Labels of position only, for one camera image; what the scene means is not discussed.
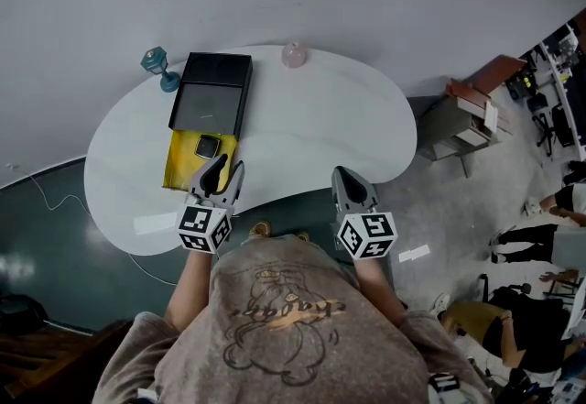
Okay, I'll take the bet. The black white striped device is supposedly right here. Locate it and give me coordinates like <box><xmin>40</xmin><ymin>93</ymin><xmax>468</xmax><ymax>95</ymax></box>
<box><xmin>428</xmin><ymin>372</ymin><xmax>460</xmax><ymax>394</ymax></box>

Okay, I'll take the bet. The white floor cable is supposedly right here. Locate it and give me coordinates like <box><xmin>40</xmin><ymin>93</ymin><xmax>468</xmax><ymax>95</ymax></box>
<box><xmin>4</xmin><ymin>163</ymin><xmax>179</xmax><ymax>289</ymax></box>

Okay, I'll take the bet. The long white desk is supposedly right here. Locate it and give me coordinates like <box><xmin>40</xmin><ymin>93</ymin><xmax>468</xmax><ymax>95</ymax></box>
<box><xmin>521</xmin><ymin>21</ymin><xmax>586</xmax><ymax>160</ymax></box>

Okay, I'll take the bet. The black bag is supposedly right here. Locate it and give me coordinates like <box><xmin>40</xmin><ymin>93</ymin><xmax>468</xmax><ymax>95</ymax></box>
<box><xmin>0</xmin><ymin>294</ymin><xmax>49</xmax><ymax>325</ymax></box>

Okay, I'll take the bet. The brown wooden bench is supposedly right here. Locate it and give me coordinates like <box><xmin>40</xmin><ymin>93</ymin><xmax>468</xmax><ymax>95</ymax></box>
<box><xmin>0</xmin><ymin>319</ymin><xmax>136</xmax><ymax>399</ymax></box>

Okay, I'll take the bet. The pink glass vase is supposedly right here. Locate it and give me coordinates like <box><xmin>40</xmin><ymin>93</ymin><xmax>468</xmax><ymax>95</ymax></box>
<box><xmin>280</xmin><ymin>41</ymin><xmax>308</xmax><ymax>70</ymax></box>

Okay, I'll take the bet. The grey cabinet with brown top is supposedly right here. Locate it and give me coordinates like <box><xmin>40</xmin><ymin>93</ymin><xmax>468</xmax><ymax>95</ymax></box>
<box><xmin>418</xmin><ymin>54</ymin><xmax>527</xmax><ymax>179</ymax></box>

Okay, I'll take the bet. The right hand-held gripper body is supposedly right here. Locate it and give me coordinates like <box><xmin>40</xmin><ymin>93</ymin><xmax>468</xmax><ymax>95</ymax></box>
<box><xmin>335</xmin><ymin>199</ymin><xmax>400</xmax><ymax>263</ymax></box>

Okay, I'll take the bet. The person's brown printed shirt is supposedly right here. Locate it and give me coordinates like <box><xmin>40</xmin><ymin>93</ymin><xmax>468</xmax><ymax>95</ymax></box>
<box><xmin>91</xmin><ymin>235</ymin><xmax>494</xmax><ymax>404</ymax></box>

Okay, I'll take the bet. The person's left forearm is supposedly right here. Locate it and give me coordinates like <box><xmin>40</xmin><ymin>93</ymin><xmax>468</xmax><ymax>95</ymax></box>
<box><xmin>163</xmin><ymin>248</ymin><xmax>221</xmax><ymax>330</ymax></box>

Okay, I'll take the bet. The small black device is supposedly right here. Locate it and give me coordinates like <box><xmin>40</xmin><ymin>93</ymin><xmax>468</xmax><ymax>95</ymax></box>
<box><xmin>193</xmin><ymin>134</ymin><xmax>222</xmax><ymax>160</ymax></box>

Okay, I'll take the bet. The black office chair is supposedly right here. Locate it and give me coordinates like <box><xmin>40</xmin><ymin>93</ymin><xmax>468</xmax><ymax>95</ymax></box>
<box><xmin>530</xmin><ymin>93</ymin><xmax>567</xmax><ymax>158</ymax></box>
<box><xmin>479</xmin><ymin>272</ymin><xmax>573</xmax><ymax>316</ymax></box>

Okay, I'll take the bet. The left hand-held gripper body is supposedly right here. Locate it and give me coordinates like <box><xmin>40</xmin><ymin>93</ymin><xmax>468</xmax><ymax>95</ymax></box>
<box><xmin>175</xmin><ymin>191</ymin><xmax>238</xmax><ymax>255</ymax></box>

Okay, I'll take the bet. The black box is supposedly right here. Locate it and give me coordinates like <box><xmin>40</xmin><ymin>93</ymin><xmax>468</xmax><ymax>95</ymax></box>
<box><xmin>160</xmin><ymin>51</ymin><xmax>255</xmax><ymax>192</ymax></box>

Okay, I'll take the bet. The white kidney-shaped table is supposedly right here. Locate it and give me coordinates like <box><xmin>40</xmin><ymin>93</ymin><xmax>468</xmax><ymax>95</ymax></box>
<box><xmin>83</xmin><ymin>44</ymin><xmax>418</xmax><ymax>257</ymax></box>

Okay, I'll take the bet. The teal lantern ornament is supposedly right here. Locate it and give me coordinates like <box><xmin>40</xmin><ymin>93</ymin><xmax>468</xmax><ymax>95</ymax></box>
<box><xmin>139</xmin><ymin>45</ymin><xmax>182</xmax><ymax>94</ymax></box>

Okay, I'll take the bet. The person's right forearm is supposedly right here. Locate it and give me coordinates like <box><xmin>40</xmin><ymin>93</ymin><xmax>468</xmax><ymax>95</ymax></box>
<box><xmin>354</xmin><ymin>255</ymin><xmax>408</xmax><ymax>325</ymax></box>

